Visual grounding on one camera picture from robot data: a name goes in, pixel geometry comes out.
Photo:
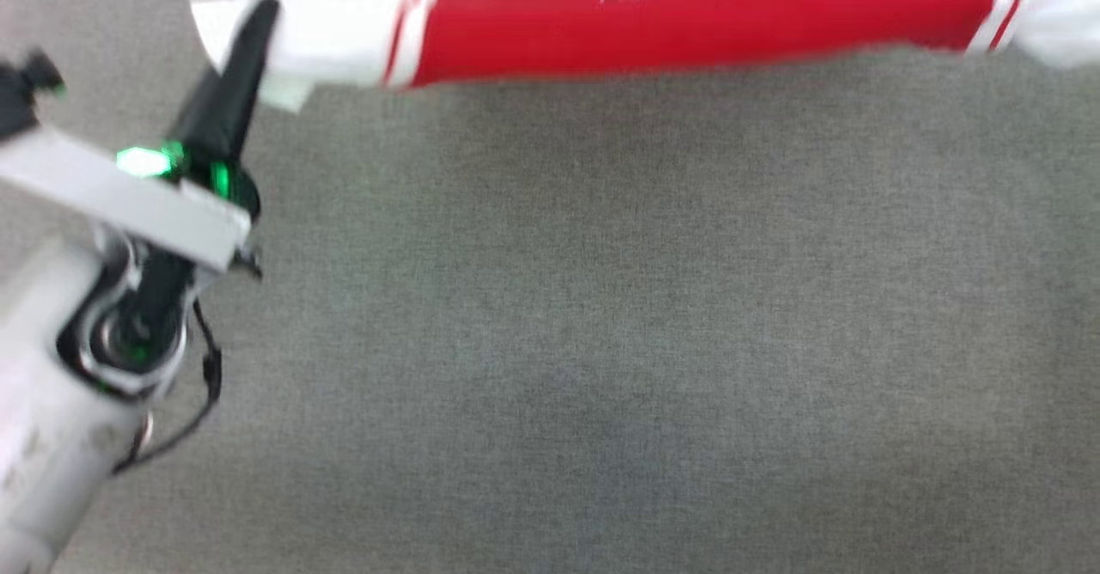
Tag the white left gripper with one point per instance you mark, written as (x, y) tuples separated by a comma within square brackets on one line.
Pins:
[(129, 200)]

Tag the red white sports jersey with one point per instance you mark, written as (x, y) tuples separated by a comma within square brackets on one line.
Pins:
[(687, 33)]

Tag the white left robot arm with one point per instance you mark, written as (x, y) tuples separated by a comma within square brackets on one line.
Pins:
[(51, 436)]

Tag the grey fabric sofa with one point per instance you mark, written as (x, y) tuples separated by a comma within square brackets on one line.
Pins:
[(601, 342)]

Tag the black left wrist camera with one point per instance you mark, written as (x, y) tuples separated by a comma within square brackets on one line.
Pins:
[(17, 97)]

